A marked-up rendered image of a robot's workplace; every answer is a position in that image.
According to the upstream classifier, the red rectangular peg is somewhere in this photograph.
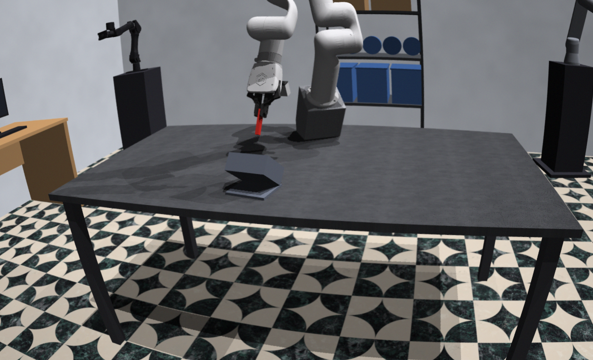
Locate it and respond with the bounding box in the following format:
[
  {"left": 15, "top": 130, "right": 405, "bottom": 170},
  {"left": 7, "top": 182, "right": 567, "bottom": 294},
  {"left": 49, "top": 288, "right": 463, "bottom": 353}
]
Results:
[{"left": 255, "top": 108, "right": 263, "bottom": 135}]

